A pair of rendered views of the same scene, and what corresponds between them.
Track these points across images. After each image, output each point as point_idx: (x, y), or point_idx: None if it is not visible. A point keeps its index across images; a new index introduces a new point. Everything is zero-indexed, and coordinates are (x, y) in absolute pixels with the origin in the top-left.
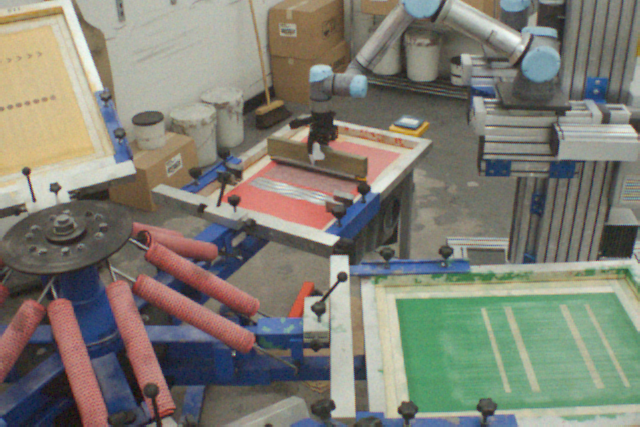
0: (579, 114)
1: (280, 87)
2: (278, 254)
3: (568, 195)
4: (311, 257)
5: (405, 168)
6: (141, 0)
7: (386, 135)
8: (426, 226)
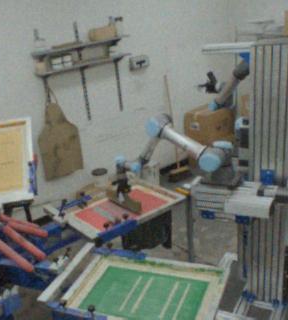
0: (244, 189)
1: (191, 158)
2: (144, 249)
3: (260, 235)
4: (160, 253)
5: (160, 209)
6: (101, 109)
7: (167, 192)
8: (232, 246)
